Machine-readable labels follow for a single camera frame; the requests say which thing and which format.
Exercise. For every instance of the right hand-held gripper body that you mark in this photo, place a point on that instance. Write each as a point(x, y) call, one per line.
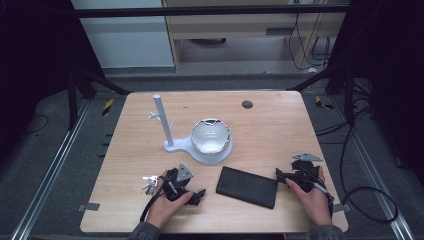
point(305, 176)

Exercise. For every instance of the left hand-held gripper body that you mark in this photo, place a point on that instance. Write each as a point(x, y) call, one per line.
point(178, 183)

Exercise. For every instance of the black wallet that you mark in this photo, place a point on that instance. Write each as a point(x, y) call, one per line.
point(247, 187)

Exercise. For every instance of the person's left hand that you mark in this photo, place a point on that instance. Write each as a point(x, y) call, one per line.
point(165, 210)

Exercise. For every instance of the person's right hand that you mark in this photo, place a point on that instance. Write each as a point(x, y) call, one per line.
point(315, 205)

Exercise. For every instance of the bunch of silver keys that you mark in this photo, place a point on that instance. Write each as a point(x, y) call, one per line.
point(150, 185)

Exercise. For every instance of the white key stand with tray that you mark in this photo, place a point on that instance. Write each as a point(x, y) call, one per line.
point(180, 145)

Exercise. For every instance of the grey tape strip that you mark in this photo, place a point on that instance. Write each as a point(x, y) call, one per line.
point(342, 208)
point(88, 207)

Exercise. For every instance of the white bowl with wavy rim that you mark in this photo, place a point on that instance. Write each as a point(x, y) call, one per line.
point(210, 136)

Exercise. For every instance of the yellow black hazard tape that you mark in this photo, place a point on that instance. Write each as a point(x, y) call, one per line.
point(107, 107)
point(322, 103)

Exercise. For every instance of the round grey table grommet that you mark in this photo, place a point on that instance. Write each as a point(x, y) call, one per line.
point(247, 104)

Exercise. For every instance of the black metal stand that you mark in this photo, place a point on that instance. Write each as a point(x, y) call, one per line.
point(343, 86)
point(75, 93)

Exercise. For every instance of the light wooden desk furniture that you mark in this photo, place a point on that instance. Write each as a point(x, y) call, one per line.
point(233, 28)

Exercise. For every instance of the white cabinet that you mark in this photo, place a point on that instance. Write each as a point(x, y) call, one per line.
point(126, 40)

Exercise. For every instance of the aluminium floor rail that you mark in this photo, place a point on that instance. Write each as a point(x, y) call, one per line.
point(376, 176)
point(50, 170)

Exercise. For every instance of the black horizontal frame bar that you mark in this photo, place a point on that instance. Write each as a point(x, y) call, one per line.
point(206, 11)

